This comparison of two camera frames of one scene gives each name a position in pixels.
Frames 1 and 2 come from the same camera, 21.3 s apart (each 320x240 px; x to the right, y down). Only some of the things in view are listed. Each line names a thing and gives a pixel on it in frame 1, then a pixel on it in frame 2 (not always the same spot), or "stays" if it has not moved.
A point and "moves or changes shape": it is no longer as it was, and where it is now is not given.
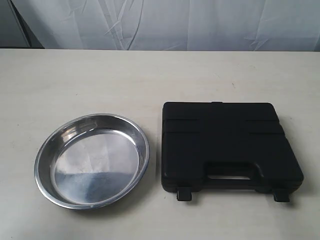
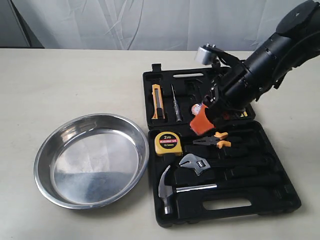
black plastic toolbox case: [235, 145] moves or changes shape
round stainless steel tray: [91, 161] stays
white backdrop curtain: [273, 25] stays
